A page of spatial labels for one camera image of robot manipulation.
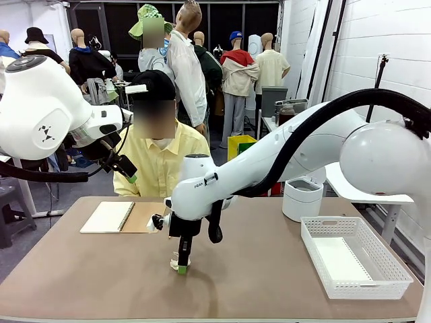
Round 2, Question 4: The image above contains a white perforated plastic basket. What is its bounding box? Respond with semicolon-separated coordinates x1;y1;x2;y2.
300;216;414;300

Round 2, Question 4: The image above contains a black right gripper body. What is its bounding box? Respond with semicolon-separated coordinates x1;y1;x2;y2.
168;214;203;238

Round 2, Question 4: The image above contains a background person white shirt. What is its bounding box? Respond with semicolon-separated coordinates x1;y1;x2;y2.
110;52;125;81

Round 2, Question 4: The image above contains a metal tray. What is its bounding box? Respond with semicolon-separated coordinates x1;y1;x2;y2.
275;98;309;110

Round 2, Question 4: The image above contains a black arm cable sleeve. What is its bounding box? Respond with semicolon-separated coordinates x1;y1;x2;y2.
0;114;133;183
207;87;431;244

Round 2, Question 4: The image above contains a green recycling bag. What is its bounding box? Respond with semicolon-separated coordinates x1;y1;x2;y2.
237;142;257;156

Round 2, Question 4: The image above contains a large white table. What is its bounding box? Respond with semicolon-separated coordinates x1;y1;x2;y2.
324;161;415;246

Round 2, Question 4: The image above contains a mannequin in black white top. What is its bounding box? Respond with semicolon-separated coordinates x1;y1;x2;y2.
20;39;71;75

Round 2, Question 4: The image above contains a mannequin in blue white top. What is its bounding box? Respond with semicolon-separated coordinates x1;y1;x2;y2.
0;29;21;96

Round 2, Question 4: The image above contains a black right arm cable sleeve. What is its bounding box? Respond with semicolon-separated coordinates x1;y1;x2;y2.
207;87;431;244

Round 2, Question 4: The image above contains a small grey background table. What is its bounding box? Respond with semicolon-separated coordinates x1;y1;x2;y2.
113;79;135;109

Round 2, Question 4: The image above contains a mannequin in red beige jacket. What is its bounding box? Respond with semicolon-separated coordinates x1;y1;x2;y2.
220;33;261;149

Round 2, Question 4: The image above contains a white paper sheet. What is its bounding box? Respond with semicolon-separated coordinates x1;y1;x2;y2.
315;236;373;282

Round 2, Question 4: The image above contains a white round trash can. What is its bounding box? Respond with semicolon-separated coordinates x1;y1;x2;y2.
281;166;327;223

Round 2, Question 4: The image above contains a tall mannequin in white shirt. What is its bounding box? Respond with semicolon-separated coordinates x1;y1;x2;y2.
166;0;208;135

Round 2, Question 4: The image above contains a mannequin in black hoodie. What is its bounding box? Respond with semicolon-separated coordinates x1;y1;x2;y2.
69;28;117;106

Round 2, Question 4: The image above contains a spiral notebook brown cover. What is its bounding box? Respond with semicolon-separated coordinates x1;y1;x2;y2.
79;201;168;234

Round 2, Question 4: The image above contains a white paper ball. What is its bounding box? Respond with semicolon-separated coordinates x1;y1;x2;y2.
169;258;191;271

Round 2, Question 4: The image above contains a mannequin in grey top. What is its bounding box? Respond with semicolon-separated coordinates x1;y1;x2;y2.
137;18;176;81

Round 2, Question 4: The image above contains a grey plastic stool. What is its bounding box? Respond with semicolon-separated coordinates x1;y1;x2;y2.
0;184;37;250

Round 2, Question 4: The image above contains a white desk frame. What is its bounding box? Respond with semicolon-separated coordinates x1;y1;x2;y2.
12;157;65;218

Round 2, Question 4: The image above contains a person in yellow shirt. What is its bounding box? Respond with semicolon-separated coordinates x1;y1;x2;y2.
113;100;212;199

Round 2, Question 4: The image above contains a black baseball cap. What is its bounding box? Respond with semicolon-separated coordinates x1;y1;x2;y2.
131;69;177;102

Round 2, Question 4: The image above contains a small white side table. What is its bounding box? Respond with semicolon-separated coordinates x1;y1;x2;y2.
261;116;281;136

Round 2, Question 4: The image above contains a jar of brown liquid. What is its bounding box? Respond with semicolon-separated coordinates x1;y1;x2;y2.
277;104;297;127

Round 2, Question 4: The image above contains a black left arm cable sleeve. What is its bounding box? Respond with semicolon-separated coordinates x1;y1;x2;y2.
0;114;133;183

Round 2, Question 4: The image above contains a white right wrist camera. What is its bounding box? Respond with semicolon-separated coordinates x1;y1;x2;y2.
147;213;171;234

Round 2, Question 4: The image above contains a black bucket hat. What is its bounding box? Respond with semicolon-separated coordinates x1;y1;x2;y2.
24;26;50;45

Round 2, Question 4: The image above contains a black tripod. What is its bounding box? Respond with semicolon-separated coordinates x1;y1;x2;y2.
365;53;390;124

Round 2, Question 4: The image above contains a yellow recycling bag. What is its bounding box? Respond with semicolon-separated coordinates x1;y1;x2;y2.
227;135;259;163

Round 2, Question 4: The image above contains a mannequin in dark green jacket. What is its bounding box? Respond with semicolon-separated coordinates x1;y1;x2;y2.
193;30;224;108

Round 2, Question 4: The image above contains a white oval appliance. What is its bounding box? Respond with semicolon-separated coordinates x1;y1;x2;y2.
248;34;263;59

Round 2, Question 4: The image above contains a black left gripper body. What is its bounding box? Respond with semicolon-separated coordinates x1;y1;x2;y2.
79;131;122;162

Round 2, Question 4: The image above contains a green checked sun hat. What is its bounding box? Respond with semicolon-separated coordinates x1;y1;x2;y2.
128;3;174;42

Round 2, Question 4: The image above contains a mannequin in cream shirt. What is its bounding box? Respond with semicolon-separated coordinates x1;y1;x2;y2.
255;32;291;96

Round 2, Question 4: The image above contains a grey bin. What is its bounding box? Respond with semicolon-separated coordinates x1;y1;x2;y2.
261;86;290;118

